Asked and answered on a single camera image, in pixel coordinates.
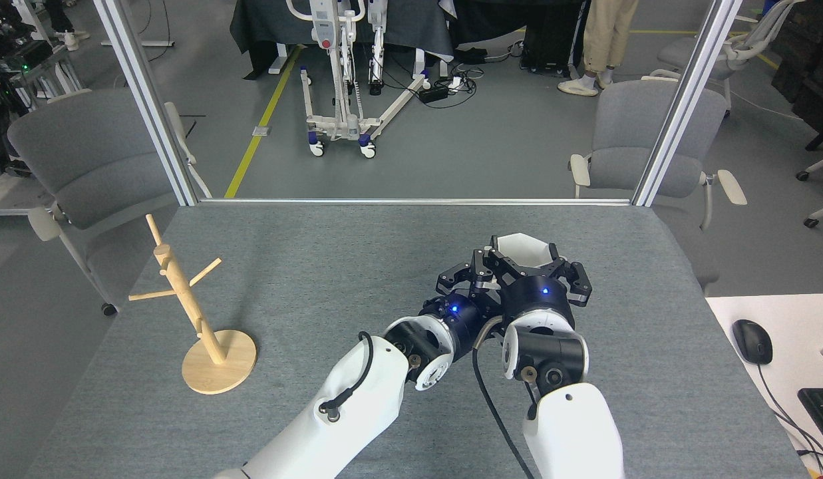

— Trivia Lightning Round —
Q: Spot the silver aluminium crossbar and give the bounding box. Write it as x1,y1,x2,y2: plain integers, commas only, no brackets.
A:
197,198,633,206

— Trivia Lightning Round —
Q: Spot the black floor cable bundle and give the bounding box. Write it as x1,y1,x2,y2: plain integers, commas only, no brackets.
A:
444,41,525,110

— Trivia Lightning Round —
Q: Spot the white office chair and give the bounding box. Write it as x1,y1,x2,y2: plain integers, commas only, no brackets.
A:
796,152,823,229
649,0,803,119

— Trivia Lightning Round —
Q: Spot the white stand on wheels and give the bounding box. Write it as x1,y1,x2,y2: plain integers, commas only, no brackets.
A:
285,0,433,159

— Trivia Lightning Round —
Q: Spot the white faceted cup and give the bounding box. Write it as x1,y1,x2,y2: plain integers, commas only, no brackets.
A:
494,233,562,268

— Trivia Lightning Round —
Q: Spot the black storage unit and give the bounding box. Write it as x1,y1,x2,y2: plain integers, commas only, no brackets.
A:
770,0,823,150

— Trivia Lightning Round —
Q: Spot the black keyboard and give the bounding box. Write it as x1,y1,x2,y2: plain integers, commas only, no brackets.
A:
798,388,823,454

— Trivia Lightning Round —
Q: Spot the equipment rack with electronics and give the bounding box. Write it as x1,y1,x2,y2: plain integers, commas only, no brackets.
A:
0,0,86,177

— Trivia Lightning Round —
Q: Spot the grey chair with beige armrests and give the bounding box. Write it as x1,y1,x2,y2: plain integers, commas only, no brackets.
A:
7,88,212,317
570,79,748,297

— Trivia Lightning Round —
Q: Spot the black computer mouse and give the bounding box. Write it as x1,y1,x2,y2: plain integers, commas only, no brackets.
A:
731,319,774,365

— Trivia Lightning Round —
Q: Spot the person with white shoes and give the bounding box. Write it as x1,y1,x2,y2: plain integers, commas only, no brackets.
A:
47,0,91,52

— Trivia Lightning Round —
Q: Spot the standing person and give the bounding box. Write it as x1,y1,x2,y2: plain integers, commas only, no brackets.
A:
558,0,641,98

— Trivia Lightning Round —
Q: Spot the dark cloth covered table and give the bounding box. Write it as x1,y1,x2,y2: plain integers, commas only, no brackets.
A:
230,0,455,80

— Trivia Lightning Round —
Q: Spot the silver aluminium post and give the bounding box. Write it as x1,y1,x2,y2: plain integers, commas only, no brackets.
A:
631,0,744,207
92,0,200,207

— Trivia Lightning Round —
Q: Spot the wooden cup rack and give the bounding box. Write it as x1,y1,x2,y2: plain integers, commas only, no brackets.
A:
128,214,257,395

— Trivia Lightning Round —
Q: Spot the black mouse cable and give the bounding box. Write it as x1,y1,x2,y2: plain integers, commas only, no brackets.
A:
757,363,823,461

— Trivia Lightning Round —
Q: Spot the black case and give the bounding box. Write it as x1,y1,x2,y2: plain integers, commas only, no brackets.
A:
521,0,588,75

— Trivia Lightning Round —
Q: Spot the white desk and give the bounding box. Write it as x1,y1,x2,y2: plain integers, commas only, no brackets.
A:
706,293,823,479

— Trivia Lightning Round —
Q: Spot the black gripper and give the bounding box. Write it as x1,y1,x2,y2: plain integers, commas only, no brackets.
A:
421,249,502,364
484,243,593,324

